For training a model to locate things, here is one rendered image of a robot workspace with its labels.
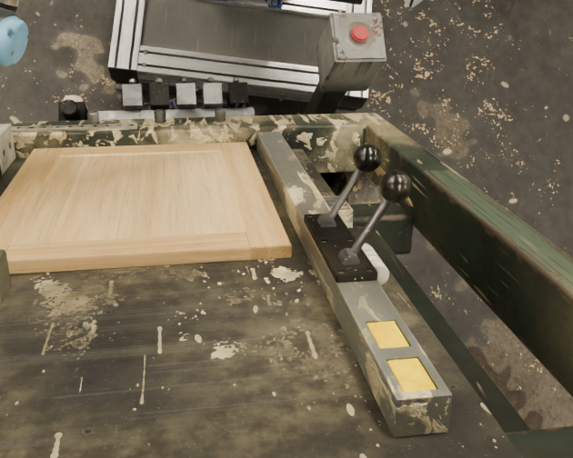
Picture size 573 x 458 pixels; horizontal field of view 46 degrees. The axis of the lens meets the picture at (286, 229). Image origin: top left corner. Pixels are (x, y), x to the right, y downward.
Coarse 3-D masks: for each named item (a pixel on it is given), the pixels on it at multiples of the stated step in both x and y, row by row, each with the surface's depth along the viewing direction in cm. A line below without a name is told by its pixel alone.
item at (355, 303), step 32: (288, 160) 123; (288, 192) 106; (320, 256) 84; (352, 288) 75; (352, 320) 70; (384, 320) 69; (384, 352) 63; (416, 352) 63; (384, 384) 60; (384, 416) 60; (416, 416) 57; (448, 416) 58
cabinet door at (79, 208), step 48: (192, 144) 141; (240, 144) 141; (48, 192) 112; (96, 192) 113; (144, 192) 113; (192, 192) 113; (240, 192) 112; (0, 240) 92; (48, 240) 93; (96, 240) 93; (144, 240) 93; (192, 240) 93; (240, 240) 93; (288, 240) 93
